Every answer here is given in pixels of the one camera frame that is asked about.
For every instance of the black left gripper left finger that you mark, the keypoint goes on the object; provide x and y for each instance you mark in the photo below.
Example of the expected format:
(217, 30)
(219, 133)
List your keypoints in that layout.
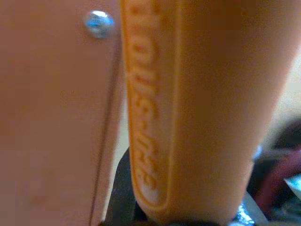
(122, 193)

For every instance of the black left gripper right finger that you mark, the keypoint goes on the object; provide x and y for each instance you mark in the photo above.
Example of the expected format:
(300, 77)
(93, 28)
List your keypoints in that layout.
(244, 215)

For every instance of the dark red and black object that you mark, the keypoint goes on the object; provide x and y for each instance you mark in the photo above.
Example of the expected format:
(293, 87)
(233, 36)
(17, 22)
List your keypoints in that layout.
(279, 169)

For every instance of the tan wooden panel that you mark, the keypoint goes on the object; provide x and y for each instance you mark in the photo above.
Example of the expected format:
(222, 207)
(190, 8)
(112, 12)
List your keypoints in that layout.
(54, 117)

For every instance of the silver round screw head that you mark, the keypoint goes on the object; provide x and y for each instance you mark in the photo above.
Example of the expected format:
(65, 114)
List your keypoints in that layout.
(99, 23)

